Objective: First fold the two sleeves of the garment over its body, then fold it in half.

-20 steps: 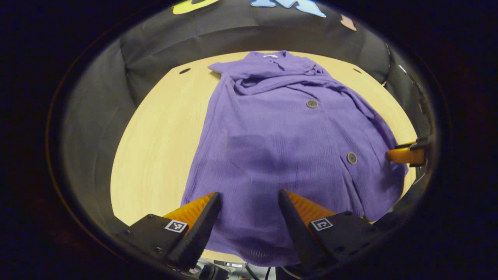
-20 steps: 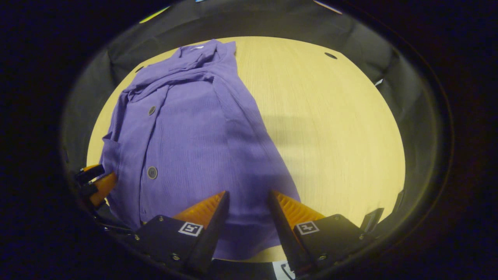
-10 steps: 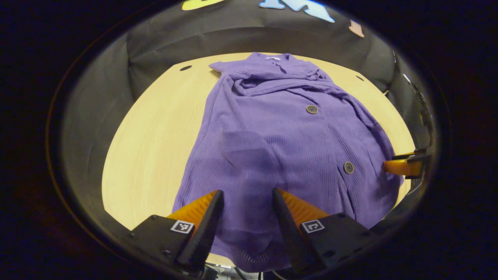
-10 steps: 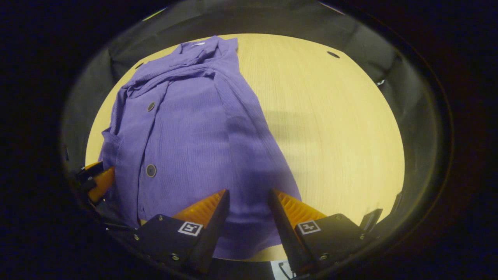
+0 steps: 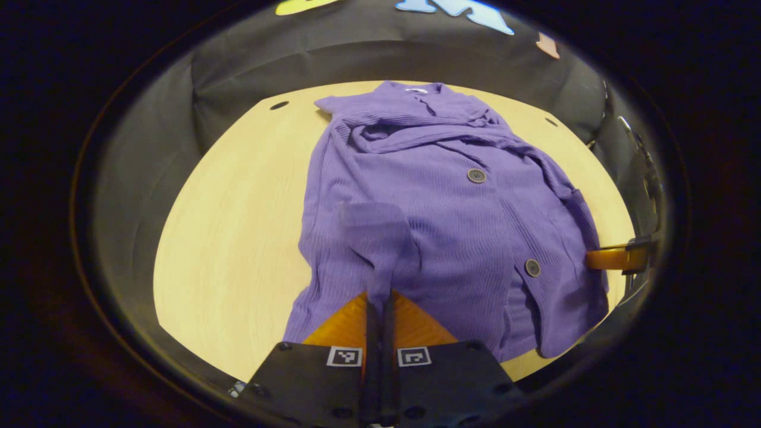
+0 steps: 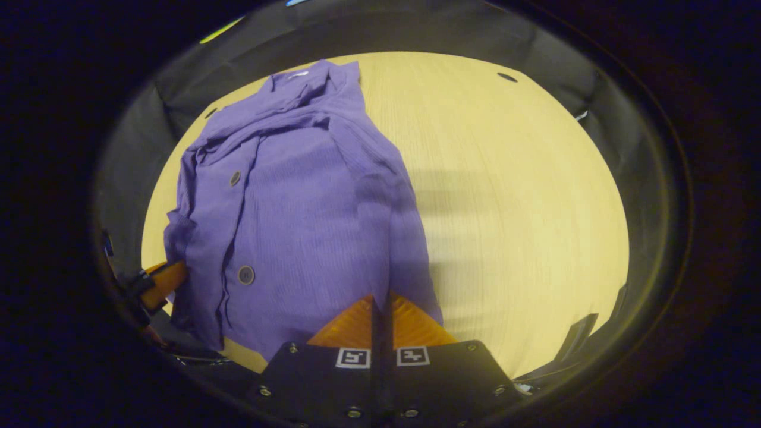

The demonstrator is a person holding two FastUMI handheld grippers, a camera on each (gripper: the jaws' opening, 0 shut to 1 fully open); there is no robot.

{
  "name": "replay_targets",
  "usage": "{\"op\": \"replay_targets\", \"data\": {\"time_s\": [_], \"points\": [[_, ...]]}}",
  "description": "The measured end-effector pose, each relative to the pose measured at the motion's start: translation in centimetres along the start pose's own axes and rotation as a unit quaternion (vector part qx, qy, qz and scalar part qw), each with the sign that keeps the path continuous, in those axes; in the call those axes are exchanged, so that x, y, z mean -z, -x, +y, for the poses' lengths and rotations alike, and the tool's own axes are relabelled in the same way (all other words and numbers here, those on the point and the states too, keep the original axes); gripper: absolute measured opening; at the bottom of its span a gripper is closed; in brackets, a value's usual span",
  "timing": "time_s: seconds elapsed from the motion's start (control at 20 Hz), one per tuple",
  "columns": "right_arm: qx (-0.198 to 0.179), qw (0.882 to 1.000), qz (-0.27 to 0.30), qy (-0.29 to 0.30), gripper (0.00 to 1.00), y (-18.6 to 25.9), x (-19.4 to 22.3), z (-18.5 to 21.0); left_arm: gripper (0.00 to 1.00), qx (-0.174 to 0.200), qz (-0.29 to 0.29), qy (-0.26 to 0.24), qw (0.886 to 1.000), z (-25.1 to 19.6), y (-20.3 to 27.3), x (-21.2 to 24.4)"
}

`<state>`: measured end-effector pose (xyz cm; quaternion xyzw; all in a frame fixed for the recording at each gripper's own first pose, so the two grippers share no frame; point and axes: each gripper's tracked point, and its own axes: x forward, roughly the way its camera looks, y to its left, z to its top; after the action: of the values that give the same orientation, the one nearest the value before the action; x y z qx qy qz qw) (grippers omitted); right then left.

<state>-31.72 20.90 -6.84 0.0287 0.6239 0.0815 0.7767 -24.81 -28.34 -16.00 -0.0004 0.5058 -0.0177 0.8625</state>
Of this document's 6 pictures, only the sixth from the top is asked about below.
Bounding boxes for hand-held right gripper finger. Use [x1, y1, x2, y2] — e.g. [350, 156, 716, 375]
[257, 293, 384, 428]
[383, 291, 525, 428]

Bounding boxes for purple button shirt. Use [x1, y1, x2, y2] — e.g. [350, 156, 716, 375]
[163, 58, 444, 362]

